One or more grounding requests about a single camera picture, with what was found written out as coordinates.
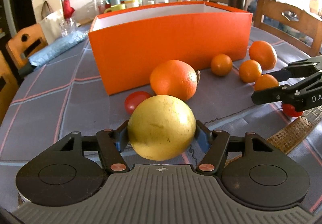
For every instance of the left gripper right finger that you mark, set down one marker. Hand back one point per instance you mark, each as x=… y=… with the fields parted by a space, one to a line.
x=214 y=143

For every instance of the wooden chair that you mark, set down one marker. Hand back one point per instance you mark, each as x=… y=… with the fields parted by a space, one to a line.
x=293 y=17
x=25 y=43
x=9 y=87

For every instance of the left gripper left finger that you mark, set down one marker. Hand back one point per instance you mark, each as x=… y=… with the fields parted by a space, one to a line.
x=111 y=144

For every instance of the woven bamboo placemat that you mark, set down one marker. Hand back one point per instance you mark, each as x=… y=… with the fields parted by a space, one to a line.
x=281 y=131

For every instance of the small tangerine front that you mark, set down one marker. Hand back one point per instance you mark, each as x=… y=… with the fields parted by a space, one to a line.
x=265 y=81

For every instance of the checked blue tablecloth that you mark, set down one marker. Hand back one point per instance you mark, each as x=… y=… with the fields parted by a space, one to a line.
x=51 y=170

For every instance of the white paper bag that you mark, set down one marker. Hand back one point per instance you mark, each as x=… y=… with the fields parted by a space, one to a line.
x=49 y=14

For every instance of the large orange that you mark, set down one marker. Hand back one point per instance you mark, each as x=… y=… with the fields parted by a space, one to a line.
x=174 y=78

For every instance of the red tomato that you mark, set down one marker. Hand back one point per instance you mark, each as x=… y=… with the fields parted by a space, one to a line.
x=290 y=111
x=134 y=100

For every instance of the glass cup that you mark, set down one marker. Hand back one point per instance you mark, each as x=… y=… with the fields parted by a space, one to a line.
x=67 y=26

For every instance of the red folded umbrella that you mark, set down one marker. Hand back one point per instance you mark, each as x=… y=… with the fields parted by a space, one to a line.
x=68 y=10

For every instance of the small tangerine middle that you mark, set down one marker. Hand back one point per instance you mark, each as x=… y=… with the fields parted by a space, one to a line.
x=250 y=71

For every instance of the wooden chair near left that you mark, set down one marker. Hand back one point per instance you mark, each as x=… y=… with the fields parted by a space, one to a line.
x=9 y=87

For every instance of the small tangerine near box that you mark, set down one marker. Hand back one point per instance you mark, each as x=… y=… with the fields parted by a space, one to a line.
x=221 y=65

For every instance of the yellow green mug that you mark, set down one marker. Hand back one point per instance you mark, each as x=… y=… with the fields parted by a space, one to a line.
x=115 y=8

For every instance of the white yellow lid container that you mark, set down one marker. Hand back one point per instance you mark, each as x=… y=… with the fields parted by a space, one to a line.
x=131 y=4

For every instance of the orange cardboard box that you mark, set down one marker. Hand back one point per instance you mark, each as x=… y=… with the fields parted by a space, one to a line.
x=128 y=44

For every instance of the yellow pomelo fruit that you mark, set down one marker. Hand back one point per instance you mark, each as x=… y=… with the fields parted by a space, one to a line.
x=161 y=128

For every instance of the wooden chair right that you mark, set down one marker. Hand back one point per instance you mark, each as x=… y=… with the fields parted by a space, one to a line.
x=293 y=17

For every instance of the blue plastic bag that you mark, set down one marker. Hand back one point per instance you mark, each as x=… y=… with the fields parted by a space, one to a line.
x=58 y=47

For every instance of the medium orange far right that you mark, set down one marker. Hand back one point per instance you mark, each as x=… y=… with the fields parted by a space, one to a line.
x=264 y=53

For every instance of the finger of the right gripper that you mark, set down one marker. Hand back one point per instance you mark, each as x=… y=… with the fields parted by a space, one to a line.
x=303 y=95
x=302 y=68

